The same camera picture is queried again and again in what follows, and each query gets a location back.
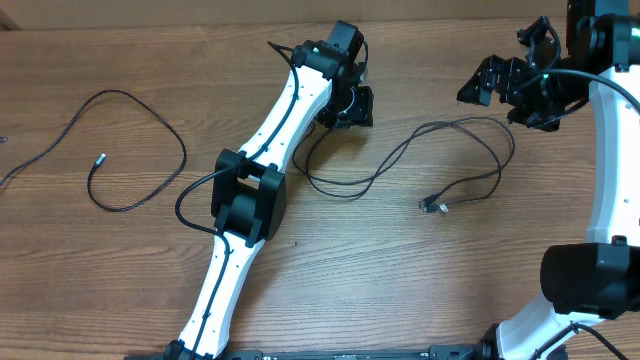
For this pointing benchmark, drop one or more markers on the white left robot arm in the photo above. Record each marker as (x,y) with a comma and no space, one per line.
(325,84)

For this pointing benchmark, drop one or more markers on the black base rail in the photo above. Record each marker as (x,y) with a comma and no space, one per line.
(434,352)

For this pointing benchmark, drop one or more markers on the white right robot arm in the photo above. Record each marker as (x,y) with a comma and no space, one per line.
(596,64)

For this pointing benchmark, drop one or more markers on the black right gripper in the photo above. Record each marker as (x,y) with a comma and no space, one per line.
(511,76)

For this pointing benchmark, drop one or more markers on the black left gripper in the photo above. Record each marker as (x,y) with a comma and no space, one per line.
(361,114)

